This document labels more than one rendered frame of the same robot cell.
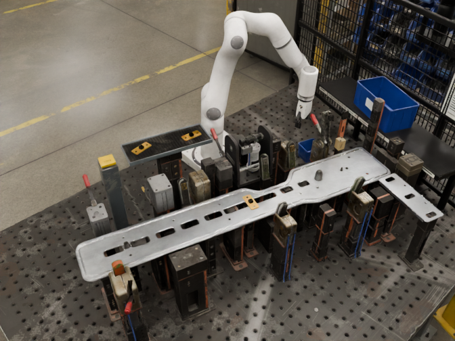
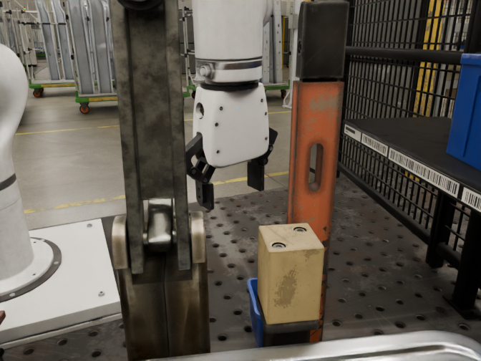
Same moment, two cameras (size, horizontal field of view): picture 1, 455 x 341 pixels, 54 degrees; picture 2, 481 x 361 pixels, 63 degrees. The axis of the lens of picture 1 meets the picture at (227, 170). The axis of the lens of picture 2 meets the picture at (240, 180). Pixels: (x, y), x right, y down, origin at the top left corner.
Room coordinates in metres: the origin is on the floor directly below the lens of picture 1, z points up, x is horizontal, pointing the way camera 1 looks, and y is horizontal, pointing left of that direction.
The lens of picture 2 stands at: (1.46, -0.57, 1.18)
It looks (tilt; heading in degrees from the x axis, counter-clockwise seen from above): 20 degrees down; 18
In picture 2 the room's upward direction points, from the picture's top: straight up
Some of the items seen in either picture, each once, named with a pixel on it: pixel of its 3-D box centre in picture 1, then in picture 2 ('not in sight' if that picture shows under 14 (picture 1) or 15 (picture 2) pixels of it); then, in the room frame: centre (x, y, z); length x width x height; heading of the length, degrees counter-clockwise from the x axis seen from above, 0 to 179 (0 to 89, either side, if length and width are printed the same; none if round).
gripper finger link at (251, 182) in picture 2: not in sight; (261, 165); (2.00, -0.42, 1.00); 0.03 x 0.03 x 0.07; 58
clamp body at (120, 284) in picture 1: (131, 309); not in sight; (0.89, 0.35, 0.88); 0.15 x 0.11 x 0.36; 26
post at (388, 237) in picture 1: (390, 212); not in sight; (1.41, -0.74, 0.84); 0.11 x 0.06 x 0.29; 26
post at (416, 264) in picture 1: (419, 239); not in sight; (1.25, -0.82, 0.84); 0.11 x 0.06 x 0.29; 26
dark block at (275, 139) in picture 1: (269, 172); not in sight; (1.61, -0.20, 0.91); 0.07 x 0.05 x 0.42; 26
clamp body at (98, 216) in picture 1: (105, 241); not in sight; (1.20, 0.51, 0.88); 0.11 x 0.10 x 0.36; 26
